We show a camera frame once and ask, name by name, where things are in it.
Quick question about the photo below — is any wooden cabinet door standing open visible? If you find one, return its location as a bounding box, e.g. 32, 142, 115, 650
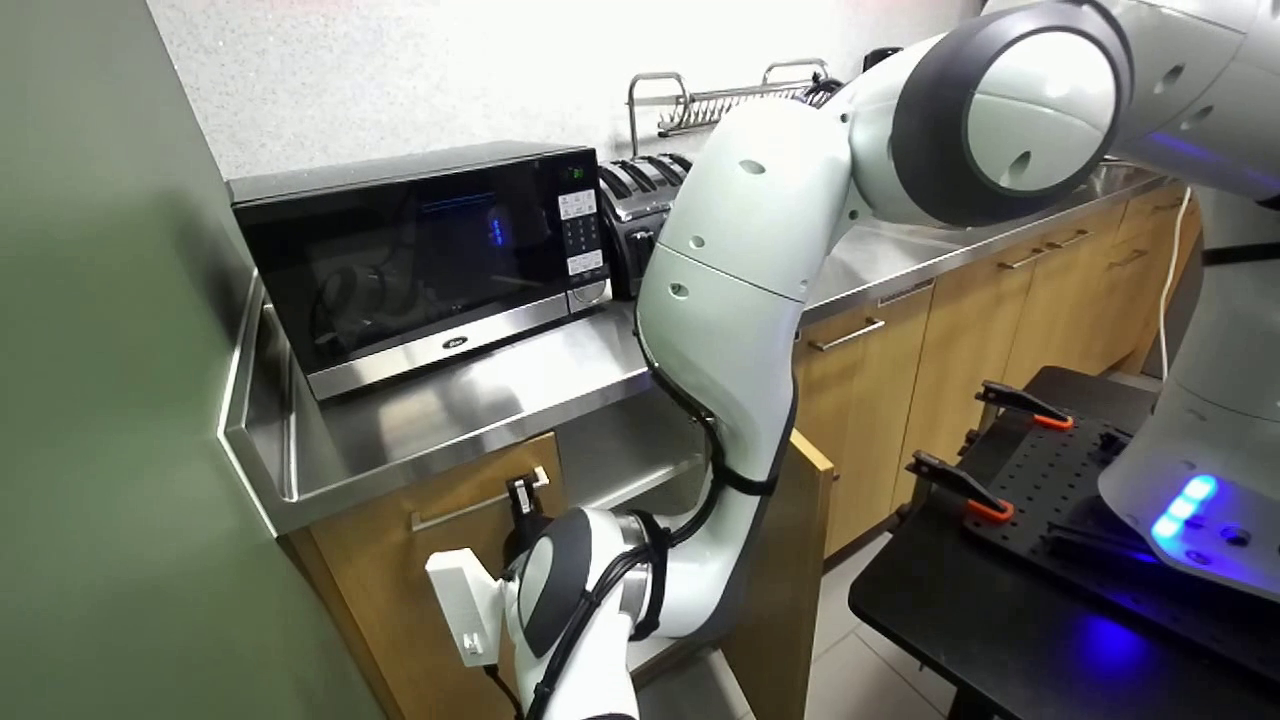
717, 422, 841, 720

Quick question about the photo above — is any wooden cabinet door, metal handle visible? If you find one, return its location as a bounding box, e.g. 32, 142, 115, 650
794, 278, 942, 565
919, 233, 1073, 471
1053, 183, 1192, 391

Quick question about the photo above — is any black microwave oven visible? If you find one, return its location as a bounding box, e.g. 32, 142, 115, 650
230, 137, 621, 405

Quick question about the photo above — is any white hanging cable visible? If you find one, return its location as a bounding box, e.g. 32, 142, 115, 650
1153, 178, 1201, 383

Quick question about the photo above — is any black clamp orange handle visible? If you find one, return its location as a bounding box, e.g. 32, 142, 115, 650
903, 446, 1021, 533
974, 379, 1080, 440

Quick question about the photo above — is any silver black toaster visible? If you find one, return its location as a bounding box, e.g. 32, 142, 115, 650
593, 148, 699, 305

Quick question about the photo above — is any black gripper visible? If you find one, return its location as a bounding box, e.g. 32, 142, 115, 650
500, 471, 555, 577

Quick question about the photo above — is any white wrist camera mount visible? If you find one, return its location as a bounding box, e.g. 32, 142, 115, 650
420, 542, 508, 673

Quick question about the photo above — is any metal dish rack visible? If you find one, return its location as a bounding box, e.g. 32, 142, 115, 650
621, 56, 853, 148

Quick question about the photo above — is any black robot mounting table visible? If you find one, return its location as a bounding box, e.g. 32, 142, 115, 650
844, 364, 1280, 720

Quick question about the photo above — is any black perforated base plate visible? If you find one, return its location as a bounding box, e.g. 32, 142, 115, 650
955, 420, 1280, 647

